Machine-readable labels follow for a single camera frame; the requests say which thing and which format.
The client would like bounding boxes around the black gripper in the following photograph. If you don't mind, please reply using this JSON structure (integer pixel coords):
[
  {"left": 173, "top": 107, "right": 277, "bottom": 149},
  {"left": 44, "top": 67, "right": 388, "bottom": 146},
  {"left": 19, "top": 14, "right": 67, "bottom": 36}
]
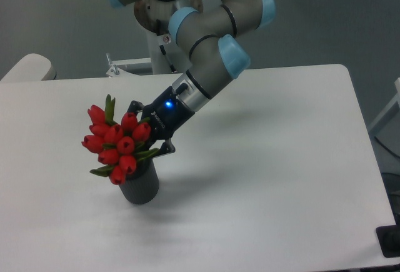
[{"left": 127, "top": 86, "right": 195, "bottom": 158}]

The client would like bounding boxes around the red tulip bouquet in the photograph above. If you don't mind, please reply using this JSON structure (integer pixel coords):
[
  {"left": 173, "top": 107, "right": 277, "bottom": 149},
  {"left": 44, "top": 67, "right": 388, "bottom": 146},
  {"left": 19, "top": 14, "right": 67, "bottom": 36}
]
[{"left": 81, "top": 94, "right": 160, "bottom": 185}]

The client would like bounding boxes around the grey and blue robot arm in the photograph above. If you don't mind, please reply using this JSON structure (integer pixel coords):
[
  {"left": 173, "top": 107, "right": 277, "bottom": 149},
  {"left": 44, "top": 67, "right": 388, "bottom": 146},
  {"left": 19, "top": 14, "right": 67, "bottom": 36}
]
[{"left": 109, "top": 0, "right": 276, "bottom": 157}]

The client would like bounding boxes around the dark grey ribbed vase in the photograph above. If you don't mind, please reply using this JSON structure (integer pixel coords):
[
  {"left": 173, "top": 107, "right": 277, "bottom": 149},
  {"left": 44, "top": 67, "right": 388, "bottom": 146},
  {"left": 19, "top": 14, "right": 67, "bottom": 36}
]
[{"left": 119, "top": 159, "right": 159, "bottom": 205}]

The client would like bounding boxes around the white chair armrest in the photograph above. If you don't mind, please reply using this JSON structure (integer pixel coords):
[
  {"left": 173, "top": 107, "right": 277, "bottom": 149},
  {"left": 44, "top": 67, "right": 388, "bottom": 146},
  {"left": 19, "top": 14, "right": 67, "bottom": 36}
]
[{"left": 1, "top": 53, "right": 58, "bottom": 83}]

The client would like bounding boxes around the white furniture leg at right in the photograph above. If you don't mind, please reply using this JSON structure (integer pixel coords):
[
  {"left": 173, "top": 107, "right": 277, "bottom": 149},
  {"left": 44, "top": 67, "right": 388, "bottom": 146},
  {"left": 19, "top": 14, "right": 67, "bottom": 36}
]
[{"left": 367, "top": 78, "right": 399, "bottom": 136}]

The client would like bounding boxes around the black box at table edge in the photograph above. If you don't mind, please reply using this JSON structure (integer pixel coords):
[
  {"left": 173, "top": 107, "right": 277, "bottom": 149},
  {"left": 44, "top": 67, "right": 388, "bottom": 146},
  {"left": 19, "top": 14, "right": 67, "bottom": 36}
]
[{"left": 376, "top": 225, "right": 399, "bottom": 258}]

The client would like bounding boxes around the white pedestal base frame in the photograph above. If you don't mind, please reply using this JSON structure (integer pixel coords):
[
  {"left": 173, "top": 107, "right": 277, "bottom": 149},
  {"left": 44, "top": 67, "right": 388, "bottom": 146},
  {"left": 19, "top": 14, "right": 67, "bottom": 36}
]
[{"left": 105, "top": 53, "right": 188, "bottom": 78}]

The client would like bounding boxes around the black cable on pedestal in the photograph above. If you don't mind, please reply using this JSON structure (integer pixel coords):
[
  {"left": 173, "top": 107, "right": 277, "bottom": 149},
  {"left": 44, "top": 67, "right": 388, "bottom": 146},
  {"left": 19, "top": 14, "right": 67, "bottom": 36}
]
[{"left": 159, "top": 44, "right": 178, "bottom": 74}]

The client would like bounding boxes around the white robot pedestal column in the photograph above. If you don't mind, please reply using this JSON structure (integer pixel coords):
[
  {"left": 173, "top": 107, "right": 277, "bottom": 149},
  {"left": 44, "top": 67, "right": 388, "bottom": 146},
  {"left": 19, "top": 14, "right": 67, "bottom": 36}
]
[{"left": 134, "top": 0, "right": 203, "bottom": 73}]

